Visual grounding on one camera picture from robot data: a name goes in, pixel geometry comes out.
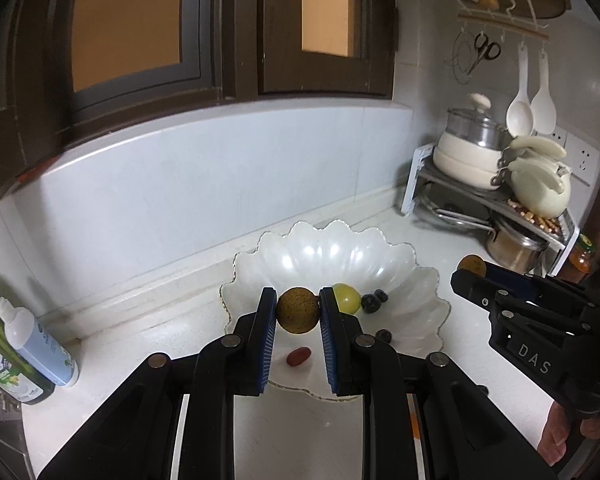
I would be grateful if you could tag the brown longan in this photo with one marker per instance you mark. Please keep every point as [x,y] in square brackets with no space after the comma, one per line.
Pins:
[297,310]
[470,263]

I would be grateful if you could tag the glass jar of red sauce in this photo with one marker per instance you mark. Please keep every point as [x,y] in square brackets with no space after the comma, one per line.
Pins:
[580,260]

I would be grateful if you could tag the white pump bottle blue label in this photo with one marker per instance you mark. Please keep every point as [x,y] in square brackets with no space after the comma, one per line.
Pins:
[45,350]

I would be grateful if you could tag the yellow-green grape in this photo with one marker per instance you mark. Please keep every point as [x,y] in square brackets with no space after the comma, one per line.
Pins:
[347,300]

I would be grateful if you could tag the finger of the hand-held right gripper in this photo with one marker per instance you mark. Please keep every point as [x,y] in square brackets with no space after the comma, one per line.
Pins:
[472,287]
[510,277]

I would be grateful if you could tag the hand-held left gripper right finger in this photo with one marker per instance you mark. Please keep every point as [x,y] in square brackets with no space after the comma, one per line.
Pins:
[330,345]

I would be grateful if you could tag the red oval grape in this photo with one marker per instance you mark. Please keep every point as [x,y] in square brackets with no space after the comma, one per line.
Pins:
[299,356]

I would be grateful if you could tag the white ceramic kettle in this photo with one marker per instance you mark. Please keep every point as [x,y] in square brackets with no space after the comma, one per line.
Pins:
[540,200]

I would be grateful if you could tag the white wall socket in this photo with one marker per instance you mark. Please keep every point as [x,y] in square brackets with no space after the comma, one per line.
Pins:
[585,152]

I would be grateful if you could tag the wooden hook rail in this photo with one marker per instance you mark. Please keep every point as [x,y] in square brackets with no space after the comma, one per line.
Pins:
[500,22]

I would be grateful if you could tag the white metal kitchen rack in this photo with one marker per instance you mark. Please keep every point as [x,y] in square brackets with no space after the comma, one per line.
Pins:
[415,180]

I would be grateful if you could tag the white scalloped ceramic bowl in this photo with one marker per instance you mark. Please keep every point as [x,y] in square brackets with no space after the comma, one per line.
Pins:
[320,255]

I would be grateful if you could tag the person's right hand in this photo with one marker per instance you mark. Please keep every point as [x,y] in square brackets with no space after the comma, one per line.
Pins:
[555,435]

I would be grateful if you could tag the white plastic spoon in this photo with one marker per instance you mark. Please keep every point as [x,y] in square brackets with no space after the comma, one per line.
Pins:
[519,115]

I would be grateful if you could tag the steel pot with glass lid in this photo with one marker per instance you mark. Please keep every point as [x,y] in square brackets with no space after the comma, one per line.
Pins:
[472,125]

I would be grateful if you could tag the steel stockpot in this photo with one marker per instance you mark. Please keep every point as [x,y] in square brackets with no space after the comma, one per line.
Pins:
[515,250]

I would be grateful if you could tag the white saucepan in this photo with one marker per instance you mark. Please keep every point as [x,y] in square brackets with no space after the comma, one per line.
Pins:
[460,162]

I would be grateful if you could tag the green dish soap bottle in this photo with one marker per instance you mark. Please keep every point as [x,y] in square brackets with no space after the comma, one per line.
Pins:
[0,360]

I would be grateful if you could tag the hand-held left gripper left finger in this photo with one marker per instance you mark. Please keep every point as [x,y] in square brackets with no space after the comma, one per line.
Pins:
[267,345]

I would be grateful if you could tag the wooden bead trivet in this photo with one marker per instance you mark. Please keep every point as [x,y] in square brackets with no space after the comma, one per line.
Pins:
[535,220]

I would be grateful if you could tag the brown wooden window frame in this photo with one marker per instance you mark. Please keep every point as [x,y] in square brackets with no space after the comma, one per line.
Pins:
[230,25]

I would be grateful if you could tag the white plastic rice paddle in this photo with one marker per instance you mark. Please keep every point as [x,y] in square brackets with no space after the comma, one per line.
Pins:
[544,110]

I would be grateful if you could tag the dark purple grape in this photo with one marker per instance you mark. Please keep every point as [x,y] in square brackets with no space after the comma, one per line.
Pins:
[381,295]
[383,336]
[370,303]

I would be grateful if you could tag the black scissors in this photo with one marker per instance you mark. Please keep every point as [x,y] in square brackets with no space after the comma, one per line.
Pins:
[486,52]

